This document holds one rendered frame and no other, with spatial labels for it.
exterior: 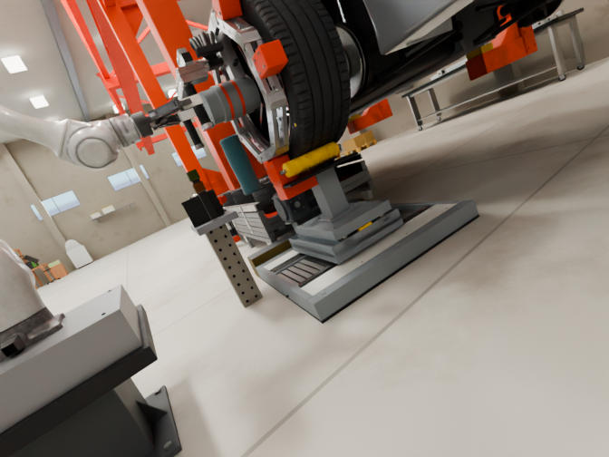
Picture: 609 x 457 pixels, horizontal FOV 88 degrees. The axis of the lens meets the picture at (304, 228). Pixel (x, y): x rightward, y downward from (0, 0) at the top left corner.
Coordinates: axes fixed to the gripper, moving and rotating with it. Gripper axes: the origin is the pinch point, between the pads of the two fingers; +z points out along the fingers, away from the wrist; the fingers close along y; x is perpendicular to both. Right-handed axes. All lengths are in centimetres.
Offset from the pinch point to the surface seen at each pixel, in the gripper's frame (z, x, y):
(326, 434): -17, -83, 56
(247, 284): -8, -73, -35
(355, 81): 75, -8, -15
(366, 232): 40, -68, 3
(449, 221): 69, -77, 18
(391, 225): 53, -71, 3
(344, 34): 75, 11, -10
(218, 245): -12, -50, -35
